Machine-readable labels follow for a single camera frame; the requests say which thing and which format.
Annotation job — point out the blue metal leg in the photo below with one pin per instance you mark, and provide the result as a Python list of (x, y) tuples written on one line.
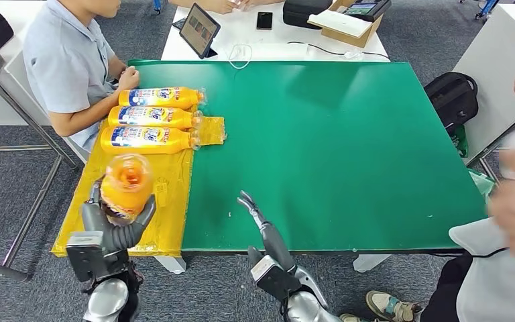
[(157, 5)]

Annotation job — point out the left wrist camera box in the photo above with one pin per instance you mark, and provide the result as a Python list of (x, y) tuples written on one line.
[(88, 258)]

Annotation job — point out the black zip case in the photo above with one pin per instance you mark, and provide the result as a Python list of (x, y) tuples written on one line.
[(304, 13)]

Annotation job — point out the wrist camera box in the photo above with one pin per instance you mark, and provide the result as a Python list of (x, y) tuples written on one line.
[(275, 277), (88, 258)]

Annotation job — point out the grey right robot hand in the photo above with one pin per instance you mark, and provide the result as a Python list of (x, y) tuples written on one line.
[(275, 242)]

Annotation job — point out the green bag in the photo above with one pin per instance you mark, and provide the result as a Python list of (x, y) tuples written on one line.
[(460, 142)]

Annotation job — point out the black backpack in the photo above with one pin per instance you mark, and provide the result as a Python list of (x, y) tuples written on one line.
[(450, 101)]

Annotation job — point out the white flat box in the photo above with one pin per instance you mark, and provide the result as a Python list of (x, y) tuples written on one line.
[(279, 52)]

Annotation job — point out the small dark gadget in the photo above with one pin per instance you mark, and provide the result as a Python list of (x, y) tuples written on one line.
[(179, 24)]

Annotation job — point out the black device with screen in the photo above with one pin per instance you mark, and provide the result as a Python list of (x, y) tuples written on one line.
[(366, 9)]

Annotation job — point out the black smartphone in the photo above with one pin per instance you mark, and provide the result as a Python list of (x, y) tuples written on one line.
[(264, 21)]

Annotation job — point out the yellow taped cardboard sheet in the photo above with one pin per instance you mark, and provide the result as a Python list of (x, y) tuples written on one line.
[(168, 200)]

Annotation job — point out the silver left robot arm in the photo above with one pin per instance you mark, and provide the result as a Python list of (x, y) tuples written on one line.
[(106, 297)]

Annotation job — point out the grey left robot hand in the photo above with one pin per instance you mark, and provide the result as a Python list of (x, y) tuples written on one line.
[(115, 238)]

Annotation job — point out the green table mat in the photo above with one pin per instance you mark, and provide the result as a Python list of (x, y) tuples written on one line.
[(328, 155)]

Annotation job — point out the person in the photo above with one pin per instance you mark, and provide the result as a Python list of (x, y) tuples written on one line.
[(488, 284), (66, 66)]

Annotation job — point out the white plug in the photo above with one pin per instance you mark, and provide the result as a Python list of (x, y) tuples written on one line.
[(354, 55)]

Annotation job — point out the brown cardboard box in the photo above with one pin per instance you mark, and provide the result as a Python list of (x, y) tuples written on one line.
[(353, 39)]

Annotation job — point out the orange detergent bottle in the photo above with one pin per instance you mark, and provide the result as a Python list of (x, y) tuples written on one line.
[(182, 117), (177, 140), (186, 98), (126, 195)]

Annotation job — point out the white table with metal legs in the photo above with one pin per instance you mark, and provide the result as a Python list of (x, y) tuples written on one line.
[(493, 66)]

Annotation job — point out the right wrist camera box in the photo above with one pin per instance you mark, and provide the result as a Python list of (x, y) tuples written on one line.
[(275, 277)]

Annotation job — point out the clear plastic bag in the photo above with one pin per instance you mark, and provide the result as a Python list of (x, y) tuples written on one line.
[(479, 183)]

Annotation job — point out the blue metal frame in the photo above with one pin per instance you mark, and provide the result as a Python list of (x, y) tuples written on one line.
[(486, 6)]

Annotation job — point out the white table leg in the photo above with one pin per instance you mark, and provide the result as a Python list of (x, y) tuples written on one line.
[(171, 265), (371, 262)]

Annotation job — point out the person's right forearm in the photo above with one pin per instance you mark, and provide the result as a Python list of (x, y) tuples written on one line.
[(88, 113)]

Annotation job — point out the white flat board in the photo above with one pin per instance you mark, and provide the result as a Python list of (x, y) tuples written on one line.
[(337, 23)]

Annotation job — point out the black tablet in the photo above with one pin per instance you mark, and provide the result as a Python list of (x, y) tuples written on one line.
[(199, 31)]

